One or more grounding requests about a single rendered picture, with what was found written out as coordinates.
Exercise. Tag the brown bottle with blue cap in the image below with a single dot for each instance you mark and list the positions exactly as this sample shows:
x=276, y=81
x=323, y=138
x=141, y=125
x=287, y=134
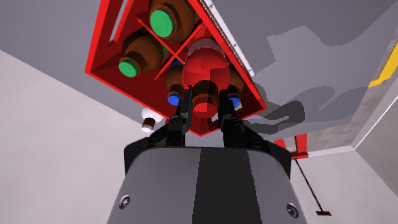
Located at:
x=236, y=85
x=173, y=82

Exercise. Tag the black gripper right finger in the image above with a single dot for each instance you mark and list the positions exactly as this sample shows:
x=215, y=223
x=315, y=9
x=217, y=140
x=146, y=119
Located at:
x=237, y=135

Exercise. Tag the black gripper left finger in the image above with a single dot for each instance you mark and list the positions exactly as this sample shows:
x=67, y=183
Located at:
x=168, y=135

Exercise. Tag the white bottle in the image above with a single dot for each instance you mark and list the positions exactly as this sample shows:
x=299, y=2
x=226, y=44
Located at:
x=151, y=118

